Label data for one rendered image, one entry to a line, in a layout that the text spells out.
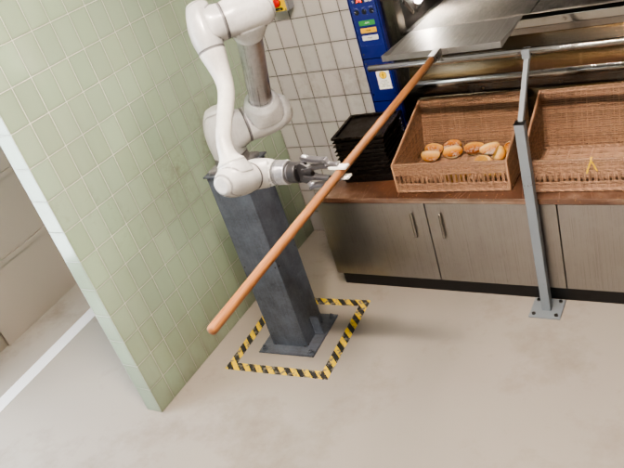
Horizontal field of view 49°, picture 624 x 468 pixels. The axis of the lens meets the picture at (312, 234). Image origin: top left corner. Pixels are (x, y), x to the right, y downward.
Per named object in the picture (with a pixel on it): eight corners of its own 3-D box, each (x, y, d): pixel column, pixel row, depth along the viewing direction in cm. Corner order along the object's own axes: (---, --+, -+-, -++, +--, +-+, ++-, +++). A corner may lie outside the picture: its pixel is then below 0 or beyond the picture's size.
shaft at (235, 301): (216, 337, 178) (212, 329, 177) (207, 336, 180) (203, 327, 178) (435, 62, 294) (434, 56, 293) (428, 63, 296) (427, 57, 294)
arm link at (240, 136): (210, 154, 312) (192, 110, 302) (247, 139, 315) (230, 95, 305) (216, 165, 298) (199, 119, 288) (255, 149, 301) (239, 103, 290)
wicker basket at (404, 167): (427, 147, 367) (417, 98, 353) (536, 140, 337) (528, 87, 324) (395, 194, 332) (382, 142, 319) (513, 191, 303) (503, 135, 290)
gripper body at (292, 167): (292, 156, 244) (314, 155, 239) (299, 177, 248) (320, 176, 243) (281, 166, 239) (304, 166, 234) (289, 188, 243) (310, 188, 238)
